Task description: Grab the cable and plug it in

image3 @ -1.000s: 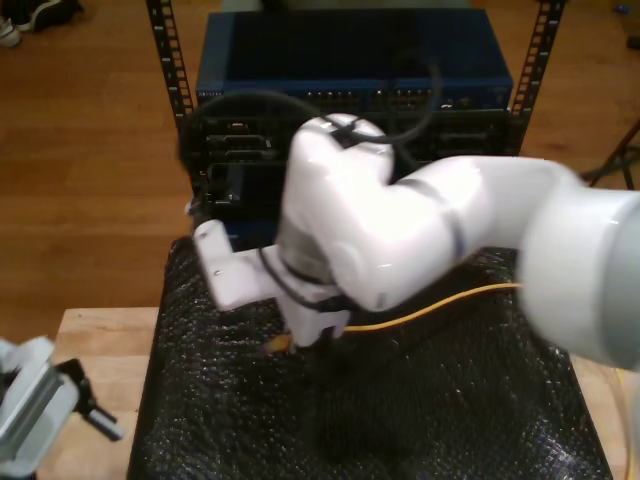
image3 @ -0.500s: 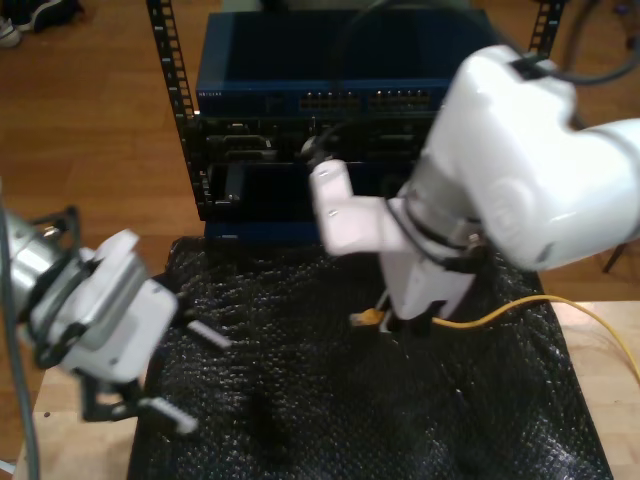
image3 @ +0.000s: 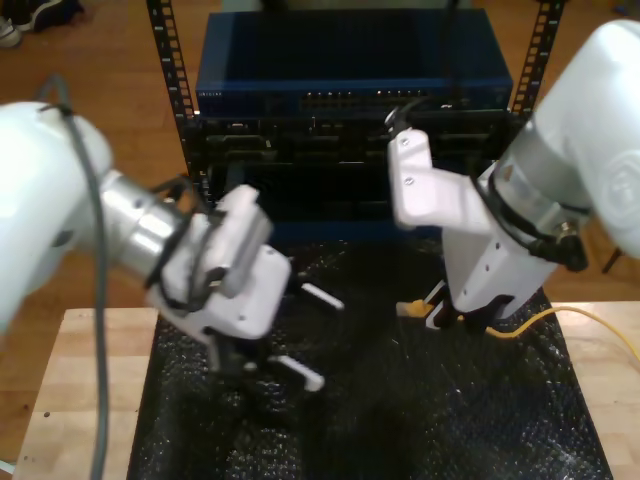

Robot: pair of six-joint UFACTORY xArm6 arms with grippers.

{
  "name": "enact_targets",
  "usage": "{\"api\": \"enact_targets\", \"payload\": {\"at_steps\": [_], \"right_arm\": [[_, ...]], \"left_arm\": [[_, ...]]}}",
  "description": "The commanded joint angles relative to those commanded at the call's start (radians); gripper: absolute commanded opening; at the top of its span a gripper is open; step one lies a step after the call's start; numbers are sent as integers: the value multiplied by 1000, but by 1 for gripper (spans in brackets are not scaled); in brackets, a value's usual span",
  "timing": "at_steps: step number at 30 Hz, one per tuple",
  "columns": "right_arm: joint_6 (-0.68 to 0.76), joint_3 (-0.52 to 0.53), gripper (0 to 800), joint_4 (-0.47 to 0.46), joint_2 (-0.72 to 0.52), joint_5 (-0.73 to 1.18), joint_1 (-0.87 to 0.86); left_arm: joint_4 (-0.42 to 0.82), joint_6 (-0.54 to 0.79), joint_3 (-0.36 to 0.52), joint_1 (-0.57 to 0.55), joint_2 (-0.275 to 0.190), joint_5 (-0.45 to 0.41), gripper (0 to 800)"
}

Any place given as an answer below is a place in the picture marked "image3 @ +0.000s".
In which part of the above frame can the yellow network cable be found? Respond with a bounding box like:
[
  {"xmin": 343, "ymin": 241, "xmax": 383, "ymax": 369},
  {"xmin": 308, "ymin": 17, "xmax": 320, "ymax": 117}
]
[{"xmin": 396, "ymin": 298, "xmax": 640, "ymax": 365}]

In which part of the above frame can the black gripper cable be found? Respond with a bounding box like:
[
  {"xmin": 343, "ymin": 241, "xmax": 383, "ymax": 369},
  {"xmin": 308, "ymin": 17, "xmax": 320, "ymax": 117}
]
[
  {"xmin": 472, "ymin": 172, "xmax": 590, "ymax": 275},
  {"xmin": 144, "ymin": 174, "xmax": 216, "ymax": 314}
]

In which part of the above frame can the black bubble wrap mat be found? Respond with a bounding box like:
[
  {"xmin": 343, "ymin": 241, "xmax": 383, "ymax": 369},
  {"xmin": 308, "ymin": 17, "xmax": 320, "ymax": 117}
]
[{"xmin": 125, "ymin": 239, "xmax": 615, "ymax": 480}]

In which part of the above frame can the black open equipment rack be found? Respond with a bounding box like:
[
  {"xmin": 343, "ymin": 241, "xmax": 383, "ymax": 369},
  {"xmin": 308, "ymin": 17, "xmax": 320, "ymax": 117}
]
[{"xmin": 144, "ymin": 0, "xmax": 570, "ymax": 224}]

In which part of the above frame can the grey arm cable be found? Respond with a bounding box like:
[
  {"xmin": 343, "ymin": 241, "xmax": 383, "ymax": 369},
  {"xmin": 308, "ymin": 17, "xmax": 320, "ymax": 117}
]
[{"xmin": 37, "ymin": 73, "xmax": 112, "ymax": 480}]

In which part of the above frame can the black camera cable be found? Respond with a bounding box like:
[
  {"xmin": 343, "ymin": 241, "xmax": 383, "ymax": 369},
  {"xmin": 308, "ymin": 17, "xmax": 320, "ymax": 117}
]
[{"xmin": 383, "ymin": 0, "xmax": 466, "ymax": 137}]

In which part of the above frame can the blue network switch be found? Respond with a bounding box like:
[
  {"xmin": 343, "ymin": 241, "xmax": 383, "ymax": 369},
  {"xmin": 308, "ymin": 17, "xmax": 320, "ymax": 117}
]
[{"xmin": 194, "ymin": 10, "xmax": 515, "ymax": 117}]

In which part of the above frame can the dark wooden chair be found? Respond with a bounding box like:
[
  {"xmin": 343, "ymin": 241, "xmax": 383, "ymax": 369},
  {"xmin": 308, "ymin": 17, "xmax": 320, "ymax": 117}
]
[{"xmin": 601, "ymin": 242, "xmax": 626, "ymax": 275}]

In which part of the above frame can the dark sneaker white sole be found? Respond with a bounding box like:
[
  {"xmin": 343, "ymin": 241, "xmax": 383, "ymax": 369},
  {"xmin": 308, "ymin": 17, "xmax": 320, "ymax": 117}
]
[
  {"xmin": 29, "ymin": 0, "xmax": 85, "ymax": 31},
  {"xmin": 9, "ymin": 0, "xmax": 36, "ymax": 32}
]

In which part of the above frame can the white shoe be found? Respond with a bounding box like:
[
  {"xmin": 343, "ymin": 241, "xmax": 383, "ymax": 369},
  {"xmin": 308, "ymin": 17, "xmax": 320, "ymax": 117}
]
[{"xmin": 0, "ymin": 17, "xmax": 22, "ymax": 49}]

